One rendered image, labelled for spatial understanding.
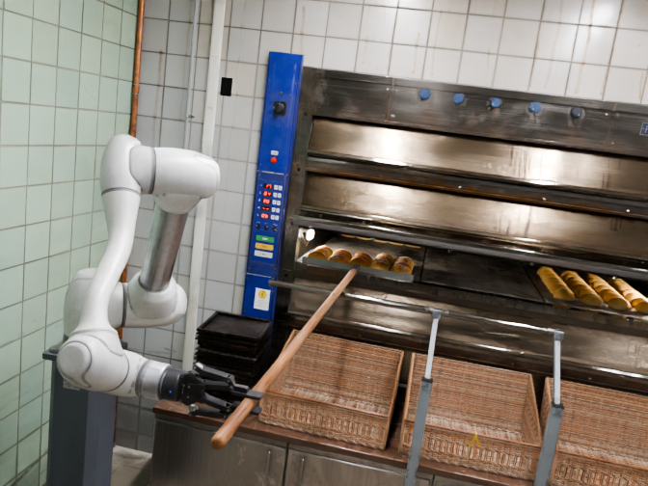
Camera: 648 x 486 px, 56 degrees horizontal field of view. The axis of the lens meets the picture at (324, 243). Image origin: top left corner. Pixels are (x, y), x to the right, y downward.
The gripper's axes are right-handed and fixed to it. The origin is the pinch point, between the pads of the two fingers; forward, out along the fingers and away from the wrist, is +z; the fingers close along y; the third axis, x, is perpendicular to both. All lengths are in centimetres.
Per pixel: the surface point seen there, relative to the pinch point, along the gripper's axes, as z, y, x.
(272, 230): -41, -12, -151
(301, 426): -6, 59, -105
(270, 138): -47, -56, -151
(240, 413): 1.3, -1.3, 8.8
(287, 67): -43, -88, -151
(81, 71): -119, -74, -108
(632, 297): 134, -2, -191
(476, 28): 38, -114, -155
